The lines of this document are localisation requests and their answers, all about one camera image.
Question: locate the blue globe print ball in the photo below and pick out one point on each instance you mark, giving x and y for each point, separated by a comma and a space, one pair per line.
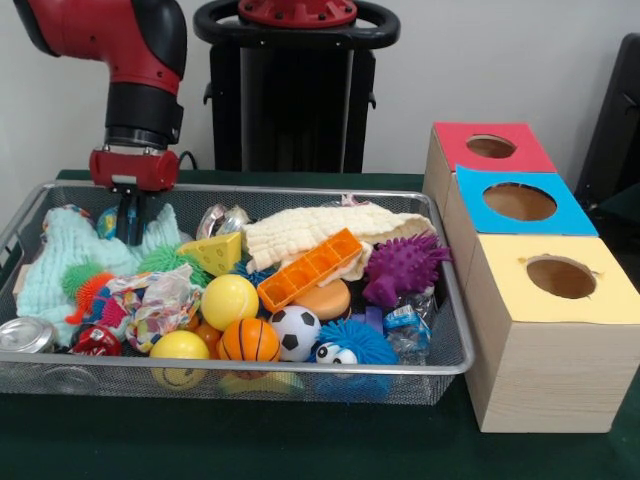
107, 225

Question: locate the yellow tennis ball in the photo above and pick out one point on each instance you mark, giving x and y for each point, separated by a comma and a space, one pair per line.
230, 302

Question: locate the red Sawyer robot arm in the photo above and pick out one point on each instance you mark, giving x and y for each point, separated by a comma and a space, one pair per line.
140, 50

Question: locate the black and white soccer ball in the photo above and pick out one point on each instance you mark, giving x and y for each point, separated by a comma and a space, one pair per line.
295, 330

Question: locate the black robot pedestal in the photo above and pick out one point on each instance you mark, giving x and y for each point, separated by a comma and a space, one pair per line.
295, 100

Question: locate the orange toy basketball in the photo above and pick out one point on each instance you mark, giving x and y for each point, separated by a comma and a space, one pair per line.
248, 341

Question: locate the mint green muslin cloth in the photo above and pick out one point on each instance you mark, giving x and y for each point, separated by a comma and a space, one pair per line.
55, 250

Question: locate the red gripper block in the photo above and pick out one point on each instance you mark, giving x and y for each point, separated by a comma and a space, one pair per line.
150, 167

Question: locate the silver drink can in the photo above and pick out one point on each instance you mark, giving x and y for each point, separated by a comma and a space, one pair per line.
25, 334

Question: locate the blue fuzzy ball with eyes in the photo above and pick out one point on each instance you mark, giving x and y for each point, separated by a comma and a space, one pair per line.
355, 335

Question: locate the wooden box with three holes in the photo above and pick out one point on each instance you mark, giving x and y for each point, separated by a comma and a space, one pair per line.
550, 380

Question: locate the cream muslin cloth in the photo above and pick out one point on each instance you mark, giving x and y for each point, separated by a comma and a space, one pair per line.
300, 222

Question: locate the black stand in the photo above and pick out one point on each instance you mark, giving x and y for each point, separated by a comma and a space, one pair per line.
615, 125

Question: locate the purple spiky ball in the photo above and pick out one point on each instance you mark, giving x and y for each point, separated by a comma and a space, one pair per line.
405, 265

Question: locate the orange plastic toy block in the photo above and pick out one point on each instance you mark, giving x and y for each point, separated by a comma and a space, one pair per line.
300, 277

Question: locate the yellow smiley ball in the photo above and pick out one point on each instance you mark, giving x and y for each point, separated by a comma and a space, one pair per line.
179, 345

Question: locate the clear mesh bin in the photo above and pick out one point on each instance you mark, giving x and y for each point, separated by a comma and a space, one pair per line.
425, 385

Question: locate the dark green tablecloth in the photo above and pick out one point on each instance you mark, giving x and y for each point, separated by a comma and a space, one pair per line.
250, 440

